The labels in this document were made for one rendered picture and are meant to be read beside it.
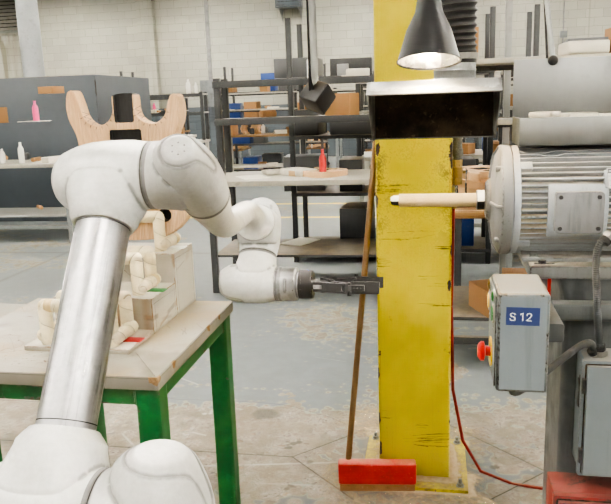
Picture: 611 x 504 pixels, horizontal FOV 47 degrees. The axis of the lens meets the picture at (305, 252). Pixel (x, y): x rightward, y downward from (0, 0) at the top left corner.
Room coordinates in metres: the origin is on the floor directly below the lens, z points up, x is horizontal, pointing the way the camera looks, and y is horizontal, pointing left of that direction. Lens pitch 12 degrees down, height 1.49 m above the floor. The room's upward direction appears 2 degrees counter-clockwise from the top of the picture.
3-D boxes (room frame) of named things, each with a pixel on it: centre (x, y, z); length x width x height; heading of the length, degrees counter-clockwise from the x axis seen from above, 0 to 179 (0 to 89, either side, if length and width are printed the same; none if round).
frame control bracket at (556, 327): (1.43, -0.51, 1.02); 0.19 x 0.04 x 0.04; 169
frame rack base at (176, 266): (1.94, 0.47, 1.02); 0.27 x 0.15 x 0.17; 79
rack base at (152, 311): (1.79, 0.50, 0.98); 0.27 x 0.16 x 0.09; 79
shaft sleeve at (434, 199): (1.65, -0.32, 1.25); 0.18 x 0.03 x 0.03; 79
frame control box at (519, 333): (1.37, -0.50, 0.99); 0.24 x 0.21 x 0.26; 79
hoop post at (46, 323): (1.61, 0.63, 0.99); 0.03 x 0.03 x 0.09
